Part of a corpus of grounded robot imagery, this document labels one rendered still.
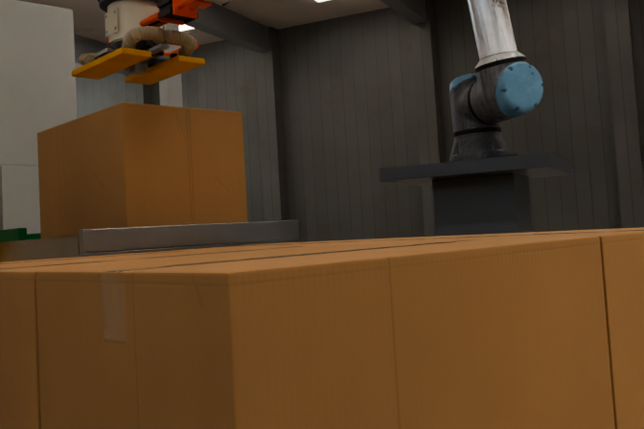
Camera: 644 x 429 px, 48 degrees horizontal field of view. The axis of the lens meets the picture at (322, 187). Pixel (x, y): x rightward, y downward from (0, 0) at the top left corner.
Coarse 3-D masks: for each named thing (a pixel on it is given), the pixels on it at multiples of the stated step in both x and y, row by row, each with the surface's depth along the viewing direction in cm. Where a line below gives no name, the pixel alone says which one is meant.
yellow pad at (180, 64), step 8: (176, 56) 225; (184, 56) 226; (160, 64) 232; (168, 64) 229; (176, 64) 228; (184, 64) 229; (192, 64) 230; (200, 64) 230; (152, 72) 237; (160, 72) 237; (168, 72) 238; (176, 72) 239; (128, 80) 247; (136, 80) 247; (144, 80) 248; (152, 80) 249; (160, 80) 250
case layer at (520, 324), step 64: (128, 256) 143; (192, 256) 113; (256, 256) 93; (320, 256) 79; (384, 256) 69; (448, 256) 75; (512, 256) 82; (576, 256) 92; (640, 256) 104; (0, 320) 94; (64, 320) 79; (128, 320) 68; (192, 320) 60; (256, 320) 58; (320, 320) 62; (384, 320) 68; (448, 320) 74; (512, 320) 81; (576, 320) 90; (640, 320) 102; (0, 384) 94; (64, 384) 79; (128, 384) 68; (192, 384) 60; (256, 384) 57; (320, 384) 62; (384, 384) 67; (448, 384) 73; (512, 384) 80; (576, 384) 89; (640, 384) 100
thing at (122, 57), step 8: (120, 48) 212; (128, 48) 213; (104, 56) 219; (112, 56) 215; (120, 56) 215; (128, 56) 216; (136, 56) 216; (144, 56) 217; (88, 64) 227; (96, 64) 223; (104, 64) 223; (112, 64) 223; (120, 64) 224; (128, 64) 225; (72, 72) 235; (80, 72) 231; (88, 72) 231; (96, 72) 232; (104, 72) 232; (112, 72) 233
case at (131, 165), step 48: (48, 144) 233; (96, 144) 208; (144, 144) 200; (192, 144) 210; (240, 144) 221; (48, 192) 233; (96, 192) 208; (144, 192) 198; (192, 192) 208; (240, 192) 220
